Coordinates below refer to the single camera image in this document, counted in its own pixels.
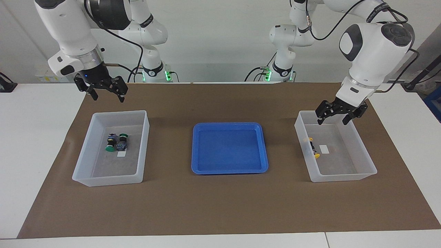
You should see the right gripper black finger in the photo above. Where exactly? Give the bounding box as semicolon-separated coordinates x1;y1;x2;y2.
110;76;129;103
74;76;99;101

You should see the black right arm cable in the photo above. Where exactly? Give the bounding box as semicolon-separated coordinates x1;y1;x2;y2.
83;0;144;83

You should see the white cardboard box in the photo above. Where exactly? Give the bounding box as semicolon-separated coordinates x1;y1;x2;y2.
35;68;59;83

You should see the blue plastic crate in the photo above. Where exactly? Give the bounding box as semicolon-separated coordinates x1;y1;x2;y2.
423;87;441;123

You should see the translucent white plastic box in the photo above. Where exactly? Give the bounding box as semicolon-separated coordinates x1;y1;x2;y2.
72;110;150;187
294;110;378;183

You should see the brown table mat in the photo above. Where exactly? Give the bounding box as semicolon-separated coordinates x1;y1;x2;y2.
17;82;441;239

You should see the black base power cable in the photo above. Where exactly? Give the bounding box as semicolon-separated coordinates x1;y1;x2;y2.
244;52;278;82
127;65;145;83

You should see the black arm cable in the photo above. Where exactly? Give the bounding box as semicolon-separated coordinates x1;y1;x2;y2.
83;0;144;83
307;3;419;93

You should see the black stand pole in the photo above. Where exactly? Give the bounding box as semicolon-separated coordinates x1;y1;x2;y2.
401;57;441;92

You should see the blue plastic tray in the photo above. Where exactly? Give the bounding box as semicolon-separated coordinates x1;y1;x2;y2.
191;122;269;175

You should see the black flat device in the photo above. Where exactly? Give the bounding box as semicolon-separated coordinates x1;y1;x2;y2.
0;72;18;93

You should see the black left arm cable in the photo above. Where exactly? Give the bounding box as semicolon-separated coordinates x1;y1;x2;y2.
307;3;419;93

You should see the green push button switch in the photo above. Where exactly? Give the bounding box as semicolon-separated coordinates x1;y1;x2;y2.
105;134;118;153
116;132;129;151

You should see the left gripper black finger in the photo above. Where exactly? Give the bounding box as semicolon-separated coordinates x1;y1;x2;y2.
315;100;335;125
342;107;368;125

